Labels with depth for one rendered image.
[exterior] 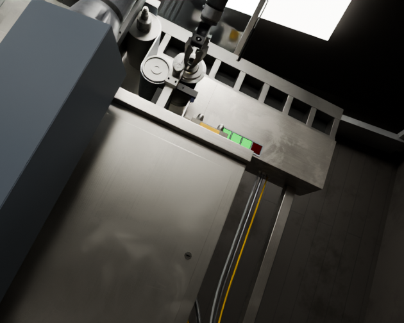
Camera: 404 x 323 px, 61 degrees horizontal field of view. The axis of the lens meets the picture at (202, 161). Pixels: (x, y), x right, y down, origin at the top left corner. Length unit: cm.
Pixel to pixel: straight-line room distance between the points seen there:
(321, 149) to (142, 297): 132
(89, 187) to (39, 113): 34
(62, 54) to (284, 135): 134
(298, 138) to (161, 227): 112
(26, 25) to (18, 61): 9
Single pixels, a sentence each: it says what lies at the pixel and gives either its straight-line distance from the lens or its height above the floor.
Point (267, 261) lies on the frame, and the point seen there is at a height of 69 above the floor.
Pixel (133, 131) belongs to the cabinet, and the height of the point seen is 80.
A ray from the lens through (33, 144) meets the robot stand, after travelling 75.
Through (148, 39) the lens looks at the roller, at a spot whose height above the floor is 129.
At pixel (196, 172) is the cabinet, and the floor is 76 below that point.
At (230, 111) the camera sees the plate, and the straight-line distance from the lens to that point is 183.
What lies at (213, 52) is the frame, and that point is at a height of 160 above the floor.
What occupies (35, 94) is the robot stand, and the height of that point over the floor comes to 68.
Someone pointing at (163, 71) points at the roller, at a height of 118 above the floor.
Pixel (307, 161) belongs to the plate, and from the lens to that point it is 192.
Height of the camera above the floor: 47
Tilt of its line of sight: 18 degrees up
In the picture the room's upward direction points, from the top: 23 degrees clockwise
